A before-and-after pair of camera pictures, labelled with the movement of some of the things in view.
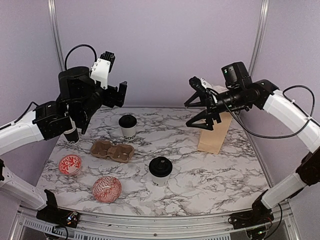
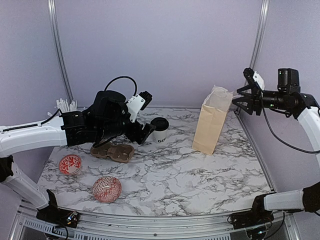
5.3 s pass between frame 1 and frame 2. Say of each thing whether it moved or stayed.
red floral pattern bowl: stayed
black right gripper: moved
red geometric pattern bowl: stayed
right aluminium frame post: stayed
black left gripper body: moved
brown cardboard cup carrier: stayed
